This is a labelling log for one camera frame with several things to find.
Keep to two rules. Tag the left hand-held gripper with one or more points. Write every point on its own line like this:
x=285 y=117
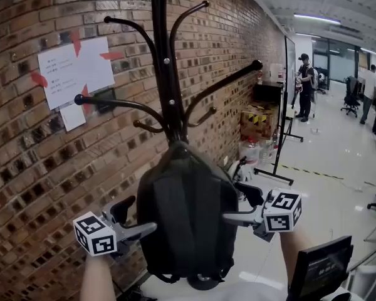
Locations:
x=94 y=234

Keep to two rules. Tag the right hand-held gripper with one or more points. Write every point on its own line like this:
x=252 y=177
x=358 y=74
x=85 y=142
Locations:
x=280 y=215

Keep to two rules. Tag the black backpack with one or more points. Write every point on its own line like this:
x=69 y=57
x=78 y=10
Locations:
x=188 y=215

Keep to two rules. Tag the black metal coat rack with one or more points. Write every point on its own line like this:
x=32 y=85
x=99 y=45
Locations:
x=161 y=42

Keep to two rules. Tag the person's right forearm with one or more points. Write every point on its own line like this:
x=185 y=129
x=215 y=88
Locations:
x=293 y=256

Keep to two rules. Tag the person's left forearm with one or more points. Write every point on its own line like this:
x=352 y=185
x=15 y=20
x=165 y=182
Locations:
x=97 y=281

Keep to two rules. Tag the clear water jug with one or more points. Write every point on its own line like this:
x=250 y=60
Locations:
x=267 y=152
x=250 y=150

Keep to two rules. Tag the cardboard box with striped tape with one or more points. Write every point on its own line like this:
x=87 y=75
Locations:
x=258 y=122

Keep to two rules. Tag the person's grey shirt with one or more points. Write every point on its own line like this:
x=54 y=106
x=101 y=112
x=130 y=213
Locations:
x=238 y=293

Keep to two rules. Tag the black monitor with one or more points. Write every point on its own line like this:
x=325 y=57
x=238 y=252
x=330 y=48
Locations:
x=322 y=268

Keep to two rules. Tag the black cabinet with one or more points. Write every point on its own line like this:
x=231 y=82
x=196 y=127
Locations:
x=268 y=92

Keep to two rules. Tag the small white paper card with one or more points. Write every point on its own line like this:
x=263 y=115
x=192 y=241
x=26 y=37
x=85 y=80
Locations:
x=72 y=118

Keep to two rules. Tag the red tape strip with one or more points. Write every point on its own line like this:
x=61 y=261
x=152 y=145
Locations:
x=39 y=79
x=76 y=42
x=86 y=91
x=111 y=55

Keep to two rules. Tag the whiteboard on black stand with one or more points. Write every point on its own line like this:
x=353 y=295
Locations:
x=289 y=64

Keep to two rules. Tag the large white paper sheet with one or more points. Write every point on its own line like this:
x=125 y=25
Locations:
x=78 y=74

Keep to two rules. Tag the ceiling light strip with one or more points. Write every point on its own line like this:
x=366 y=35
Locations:
x=316 y=18

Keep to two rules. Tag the black wall device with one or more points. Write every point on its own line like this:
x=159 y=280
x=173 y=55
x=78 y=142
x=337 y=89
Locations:
x=108 y=94

